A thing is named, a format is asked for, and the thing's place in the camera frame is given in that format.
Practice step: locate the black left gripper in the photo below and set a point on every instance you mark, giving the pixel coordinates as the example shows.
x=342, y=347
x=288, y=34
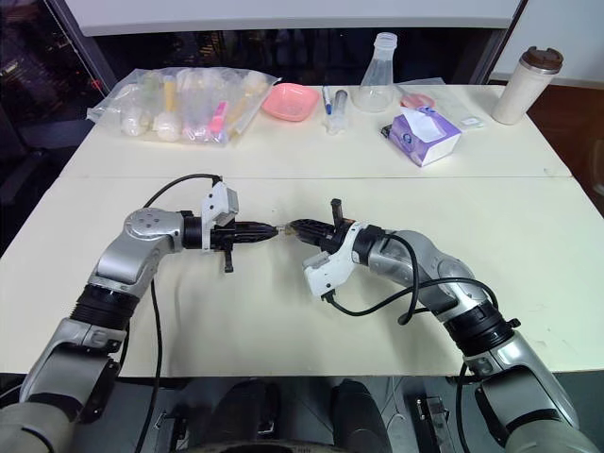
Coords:
x=222, y=236

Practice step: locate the small black object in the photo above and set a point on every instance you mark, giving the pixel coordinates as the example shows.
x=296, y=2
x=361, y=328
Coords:
x=386, y=131

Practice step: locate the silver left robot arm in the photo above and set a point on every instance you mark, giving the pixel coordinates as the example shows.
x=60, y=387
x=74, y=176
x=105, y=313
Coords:
x=141, y=236

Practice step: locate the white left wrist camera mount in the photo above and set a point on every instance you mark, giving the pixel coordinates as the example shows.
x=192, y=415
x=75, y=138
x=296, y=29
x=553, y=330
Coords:
x=214, y=203

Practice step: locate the clear conical flask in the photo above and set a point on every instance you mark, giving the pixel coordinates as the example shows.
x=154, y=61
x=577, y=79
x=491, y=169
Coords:
x=375, y=85

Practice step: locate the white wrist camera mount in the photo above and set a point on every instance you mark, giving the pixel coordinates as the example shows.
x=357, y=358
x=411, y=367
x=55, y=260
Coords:
x=214, y=203
x=330, y=273

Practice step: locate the small white card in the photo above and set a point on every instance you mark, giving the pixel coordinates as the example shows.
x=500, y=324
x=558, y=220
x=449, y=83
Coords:
x=473, y=122

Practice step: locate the clear zip bag of labware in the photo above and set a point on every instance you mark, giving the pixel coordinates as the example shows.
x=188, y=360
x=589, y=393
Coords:
x=189, y=104

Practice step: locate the clear flat plastic bag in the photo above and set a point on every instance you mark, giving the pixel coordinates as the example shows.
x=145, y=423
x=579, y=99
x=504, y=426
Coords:
x=453, y=101

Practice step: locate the pink plastic bowl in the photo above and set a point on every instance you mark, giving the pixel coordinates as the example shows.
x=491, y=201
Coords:
x=290, y=101

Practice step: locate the purple tissue box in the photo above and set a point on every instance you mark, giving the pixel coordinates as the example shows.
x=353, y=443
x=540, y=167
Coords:
x=424, y=139

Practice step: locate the clear plastic syringe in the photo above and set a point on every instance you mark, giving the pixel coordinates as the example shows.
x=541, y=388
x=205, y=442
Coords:
x=339, y=111

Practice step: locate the blue marker pen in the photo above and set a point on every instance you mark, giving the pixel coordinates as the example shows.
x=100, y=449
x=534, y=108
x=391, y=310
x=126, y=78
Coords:
x=327, y=100

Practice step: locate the white tumbler with brown lid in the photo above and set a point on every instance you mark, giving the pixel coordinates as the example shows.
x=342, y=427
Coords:
x=519, y=92

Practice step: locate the dark rounded shape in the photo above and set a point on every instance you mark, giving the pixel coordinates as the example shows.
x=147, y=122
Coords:
x=361, y=415
x=250, y=410

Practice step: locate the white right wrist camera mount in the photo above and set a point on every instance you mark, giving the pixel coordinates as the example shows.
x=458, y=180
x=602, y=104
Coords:
x=330, y=273

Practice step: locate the black metal bracket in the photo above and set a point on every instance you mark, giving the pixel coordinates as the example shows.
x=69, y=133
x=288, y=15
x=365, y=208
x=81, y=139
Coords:
x=431, y=420

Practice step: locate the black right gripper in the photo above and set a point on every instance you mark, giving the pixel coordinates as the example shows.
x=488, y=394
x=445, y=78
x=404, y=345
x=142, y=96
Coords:
x=336, y=236

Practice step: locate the small clear tube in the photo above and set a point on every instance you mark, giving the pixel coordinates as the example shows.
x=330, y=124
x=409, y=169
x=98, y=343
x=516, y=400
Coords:
x=290, y=230

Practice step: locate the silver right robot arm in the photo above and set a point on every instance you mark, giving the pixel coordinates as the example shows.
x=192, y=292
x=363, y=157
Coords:
x=424, y=255

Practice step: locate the pink petri dish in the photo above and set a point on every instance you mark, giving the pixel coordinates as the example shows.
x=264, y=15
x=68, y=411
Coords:
x=417, y=99

